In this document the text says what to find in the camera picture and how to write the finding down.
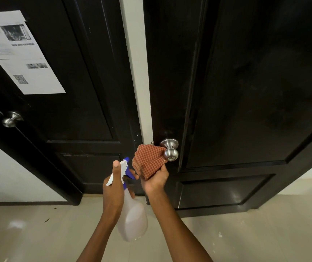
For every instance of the white spray bottle blue nozzle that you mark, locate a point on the white spray bottle blue nozzle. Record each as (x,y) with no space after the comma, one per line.
(132,215)

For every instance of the person's left forearm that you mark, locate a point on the person's left forearm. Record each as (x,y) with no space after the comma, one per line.
(99,236)

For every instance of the black panelled wooden door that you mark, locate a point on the black panelled wooden door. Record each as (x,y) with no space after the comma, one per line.
(76,106)
(243,100)

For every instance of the person's right forearm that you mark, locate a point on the person's right forearm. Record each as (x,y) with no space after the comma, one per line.
(176,228)

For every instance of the person's right thumb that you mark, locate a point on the person's right thumb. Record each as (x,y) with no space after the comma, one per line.
(136,176)

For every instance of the silver round door knob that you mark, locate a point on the silver round door knob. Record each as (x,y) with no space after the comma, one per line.
(170,150)
(11,120)

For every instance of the person's left thumb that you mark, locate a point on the person's left thumb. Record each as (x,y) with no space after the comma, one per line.
(116,171)

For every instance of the person's left hand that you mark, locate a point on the person's left hand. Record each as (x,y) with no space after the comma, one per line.
(113,191)

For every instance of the white printed paper notice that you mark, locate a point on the white printed paper notice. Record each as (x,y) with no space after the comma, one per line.
(17,51)

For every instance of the red checkered cloth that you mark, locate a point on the red checkered cloth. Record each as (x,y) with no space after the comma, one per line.
(148,160)

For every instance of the person's right hand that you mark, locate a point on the person's right hand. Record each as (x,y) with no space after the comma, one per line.
(154,180)

